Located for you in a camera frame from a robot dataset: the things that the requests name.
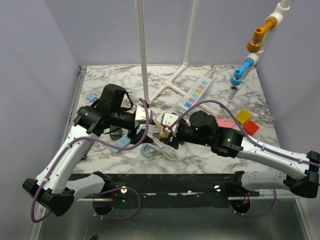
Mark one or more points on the white round plug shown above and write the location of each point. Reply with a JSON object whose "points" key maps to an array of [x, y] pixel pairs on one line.
{"points": [[157, 147]]}

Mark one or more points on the blue pipe fitting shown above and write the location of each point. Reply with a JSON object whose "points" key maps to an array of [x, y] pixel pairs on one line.
{"points": [[241, 72]]}

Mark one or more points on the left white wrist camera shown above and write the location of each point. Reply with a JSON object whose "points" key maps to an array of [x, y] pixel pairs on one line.
{"points": [[140, 116]]}

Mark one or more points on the light blue charger plug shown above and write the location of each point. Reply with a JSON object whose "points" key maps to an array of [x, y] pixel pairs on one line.
{"points": [[91, 97]]}

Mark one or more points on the white PVC pipe frame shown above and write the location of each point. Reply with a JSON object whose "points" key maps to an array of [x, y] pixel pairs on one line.
{"points": [[218, 32]]}

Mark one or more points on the pink triangular power strip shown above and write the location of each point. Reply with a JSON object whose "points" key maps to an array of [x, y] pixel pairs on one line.
{"points": [[225, 123]]}

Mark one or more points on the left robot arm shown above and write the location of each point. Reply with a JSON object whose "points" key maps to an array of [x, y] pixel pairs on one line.
{"points": [[52, 187]]}

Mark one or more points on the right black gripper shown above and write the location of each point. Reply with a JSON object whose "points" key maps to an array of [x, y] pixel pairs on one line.
{"points": [[172, 140]]}

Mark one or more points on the red cube socket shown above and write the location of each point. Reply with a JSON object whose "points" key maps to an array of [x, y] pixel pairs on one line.
{"points": [[251, 128]]}

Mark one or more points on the wooden cube socket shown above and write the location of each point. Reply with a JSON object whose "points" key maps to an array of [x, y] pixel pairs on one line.
{"points": [[159, 133]]}

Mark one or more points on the white multicolour power strip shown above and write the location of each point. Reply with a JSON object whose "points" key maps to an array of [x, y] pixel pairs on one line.
{"points": [[194, 94]]}

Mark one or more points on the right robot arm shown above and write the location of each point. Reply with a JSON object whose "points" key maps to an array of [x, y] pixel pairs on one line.
{"points": [[292, 171]]}

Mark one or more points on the yellow cube socket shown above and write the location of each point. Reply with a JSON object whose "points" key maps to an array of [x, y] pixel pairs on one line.
{"points": [[244, 116]]}

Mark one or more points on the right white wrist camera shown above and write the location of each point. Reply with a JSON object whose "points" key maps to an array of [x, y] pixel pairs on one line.
{"points": [[167, 121]]}

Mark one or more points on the orange pipe fitting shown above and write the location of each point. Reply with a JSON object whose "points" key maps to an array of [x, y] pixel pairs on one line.
{"points": [[255, 44]]}

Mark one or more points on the dark green cube socket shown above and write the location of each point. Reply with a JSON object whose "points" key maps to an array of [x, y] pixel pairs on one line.
{"points": [[115, 133]]}

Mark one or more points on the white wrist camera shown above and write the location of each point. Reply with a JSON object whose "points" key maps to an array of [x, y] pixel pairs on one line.
{"points": [[167, 121], [140, 116]]}

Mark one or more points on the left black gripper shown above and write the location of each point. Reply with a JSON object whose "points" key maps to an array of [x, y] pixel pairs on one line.
{"points": [[136, 138]]}

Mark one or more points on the black metal base rail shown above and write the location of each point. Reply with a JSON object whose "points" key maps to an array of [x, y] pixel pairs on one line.
{"points": [[163, 191]]}

